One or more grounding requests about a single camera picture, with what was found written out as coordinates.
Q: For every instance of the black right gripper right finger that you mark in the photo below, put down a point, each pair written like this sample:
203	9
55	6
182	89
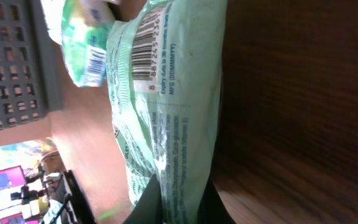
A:
212	209

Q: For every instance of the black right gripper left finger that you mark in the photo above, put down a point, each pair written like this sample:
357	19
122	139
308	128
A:
148	209

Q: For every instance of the green small tissue pack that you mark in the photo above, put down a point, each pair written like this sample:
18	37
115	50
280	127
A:
81	28

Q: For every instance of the dark grey plastic basket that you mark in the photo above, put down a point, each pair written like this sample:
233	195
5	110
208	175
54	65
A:
29	87

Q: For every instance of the background monitor and equipment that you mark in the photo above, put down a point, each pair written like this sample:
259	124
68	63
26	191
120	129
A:
36	187

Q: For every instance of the teal wet wipes pack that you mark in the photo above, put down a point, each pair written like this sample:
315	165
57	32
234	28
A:
164	72

